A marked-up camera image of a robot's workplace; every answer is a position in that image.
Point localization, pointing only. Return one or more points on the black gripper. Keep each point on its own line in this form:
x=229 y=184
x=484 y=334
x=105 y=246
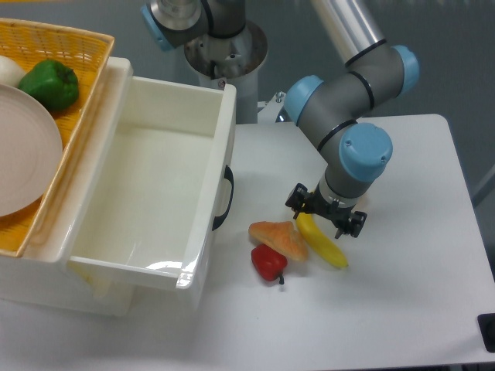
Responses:
x=346 y=222

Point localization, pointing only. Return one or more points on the triangle bread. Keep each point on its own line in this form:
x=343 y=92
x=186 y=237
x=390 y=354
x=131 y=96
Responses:
x=281 y=237

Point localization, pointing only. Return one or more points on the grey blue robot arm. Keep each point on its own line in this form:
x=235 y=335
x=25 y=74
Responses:
x=328 y=114

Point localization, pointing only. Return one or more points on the yellow banana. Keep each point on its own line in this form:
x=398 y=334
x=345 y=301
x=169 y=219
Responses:
x=311 y=234

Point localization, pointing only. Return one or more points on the red bell pepper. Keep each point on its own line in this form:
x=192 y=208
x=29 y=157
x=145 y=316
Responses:
x=269 y=263

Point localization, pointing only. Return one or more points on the white plastic drawer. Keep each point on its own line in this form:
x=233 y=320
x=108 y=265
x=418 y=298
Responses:
x=149 y=223

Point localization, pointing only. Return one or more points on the black device at table edge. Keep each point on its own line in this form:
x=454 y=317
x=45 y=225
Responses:
x=486 y=323

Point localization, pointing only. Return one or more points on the white drawer cabinet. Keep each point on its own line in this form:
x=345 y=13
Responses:
x=44 y=274

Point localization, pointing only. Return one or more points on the green bell pepper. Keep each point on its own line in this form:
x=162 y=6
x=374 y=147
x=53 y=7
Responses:
x=52 y=84

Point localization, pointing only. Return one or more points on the pink plate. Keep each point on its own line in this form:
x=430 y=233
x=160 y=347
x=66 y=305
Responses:
x=31 y=150

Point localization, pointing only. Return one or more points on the yellow woven basket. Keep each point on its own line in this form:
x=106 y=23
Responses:
x=66 y=64

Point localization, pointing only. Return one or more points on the white onion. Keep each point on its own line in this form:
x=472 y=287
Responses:
x=11 y=73

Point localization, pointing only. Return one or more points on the black drawer handle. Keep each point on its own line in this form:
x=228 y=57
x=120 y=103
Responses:
x=227 y=198

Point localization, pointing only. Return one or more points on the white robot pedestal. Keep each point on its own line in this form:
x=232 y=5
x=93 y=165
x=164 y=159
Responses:
x=235 y=61

